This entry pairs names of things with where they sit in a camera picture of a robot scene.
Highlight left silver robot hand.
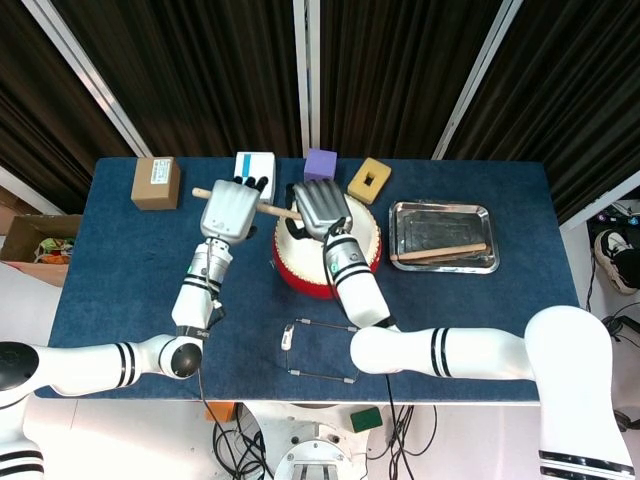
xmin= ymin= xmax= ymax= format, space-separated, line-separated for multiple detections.
xmin=199 ymin=174 xmax=269 ymax=246

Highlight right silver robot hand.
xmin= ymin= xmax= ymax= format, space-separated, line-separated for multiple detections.
xmin=283 ymin=179 xmax=355 ymax=242

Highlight wooden drumstick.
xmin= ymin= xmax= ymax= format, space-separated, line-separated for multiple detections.
xmin=192 ymin=187 xmax=304 ymax=221
xmin=389 ymin=242 xmax=487 ymax=261

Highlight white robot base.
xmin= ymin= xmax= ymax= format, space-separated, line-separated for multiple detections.
xmin=239 ymin=402 xmax=374 ymax=480

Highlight red drum white skin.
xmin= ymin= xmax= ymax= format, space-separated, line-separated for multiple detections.
xmin=272 ymin=192 xmax=384 ymax=300

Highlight purple foam cube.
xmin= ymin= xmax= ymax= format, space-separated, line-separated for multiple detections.
xmin=303 ymin=147 xmax=339 ymax=184

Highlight white blue carton box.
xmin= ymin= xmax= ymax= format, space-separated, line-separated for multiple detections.
xmin=233 ymin=151 xmax=277 ymax=204

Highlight yellow sponge block with hole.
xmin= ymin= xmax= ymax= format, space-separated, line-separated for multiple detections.
xmin=347 ymin=157 xmax=393 ymax=204

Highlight brown cardboard box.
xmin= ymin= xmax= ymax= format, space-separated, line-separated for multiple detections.
xmin=131 ymin=156 xmax=181 ymax=211

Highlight stainless steel tray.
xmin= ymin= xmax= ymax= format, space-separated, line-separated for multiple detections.
xmin=388 ymin=200 xmax=501 ymax=274

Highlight blue table cloth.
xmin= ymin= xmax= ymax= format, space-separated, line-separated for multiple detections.
xmin=34 ymin=157 xmax=581 ymax=404

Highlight black pleated curtain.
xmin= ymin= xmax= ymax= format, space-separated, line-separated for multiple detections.
xmin=0 ymin=0 xmax=640 ymax=226

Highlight orange block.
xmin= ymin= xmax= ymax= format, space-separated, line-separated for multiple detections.
xmin=205 ymin=402 xmax=236 ymax=423

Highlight open cardboard box with clutter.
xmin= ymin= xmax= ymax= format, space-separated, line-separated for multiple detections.
xmin=0 ymin=214 xmax=84 ymax=287

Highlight green block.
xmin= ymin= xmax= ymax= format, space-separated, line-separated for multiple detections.
xmin=349 ymin=407 xmax=384 ymax=434

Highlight white black sneaker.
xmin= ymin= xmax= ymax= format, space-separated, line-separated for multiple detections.
xmin=593 ymin=229 xmax=640 ymax=296

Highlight white upright frame post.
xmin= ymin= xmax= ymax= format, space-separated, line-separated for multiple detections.
xmin=293 ymin=0 xmax=321 ymax=156

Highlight wire stand white clips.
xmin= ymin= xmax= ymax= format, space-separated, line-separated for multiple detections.
xmin=280 ymin=318 xmax=362 ymax=385

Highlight white slanted frame post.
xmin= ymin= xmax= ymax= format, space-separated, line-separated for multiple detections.
xmin=431 ymin=0 xmax=525 ymax=161
xmin=22 ymin=0 xmax=154 ymax=159

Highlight black floor cable bundle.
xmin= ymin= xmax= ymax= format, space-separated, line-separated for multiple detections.
xmin=212 ymin=403 xmax=275 ymax=480

